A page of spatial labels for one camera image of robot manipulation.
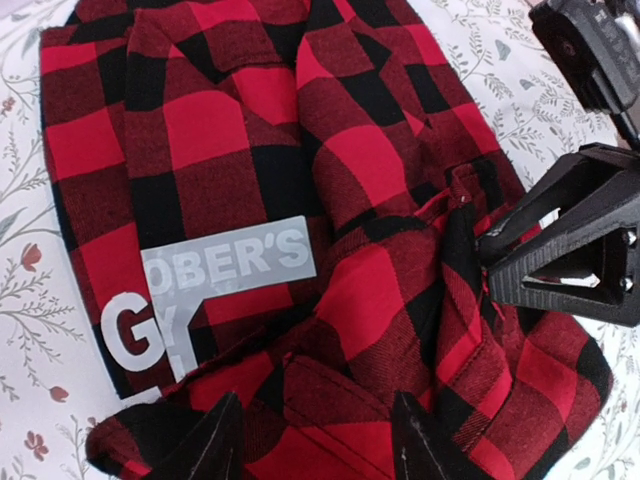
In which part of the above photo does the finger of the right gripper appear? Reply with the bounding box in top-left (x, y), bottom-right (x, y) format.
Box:
top-left (474, 142), bottom-right (640, 266)
top-left (488, 239), bottom-right (639, 327)

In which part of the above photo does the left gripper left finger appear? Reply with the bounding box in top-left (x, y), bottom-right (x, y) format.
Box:
top-left (154, 393), bottom-right (244, 480)

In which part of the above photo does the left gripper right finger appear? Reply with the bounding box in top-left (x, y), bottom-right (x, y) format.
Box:
top-left (392, 391), bottom-right (475, 480)

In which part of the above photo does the red black plaid shirt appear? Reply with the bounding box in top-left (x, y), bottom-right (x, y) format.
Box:
top-left (40, 1), bottom-right (612, 479)

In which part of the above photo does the floral patterned table mat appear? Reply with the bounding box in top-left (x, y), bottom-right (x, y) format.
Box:
top-left (1, 1), bottom-right (617, 479)

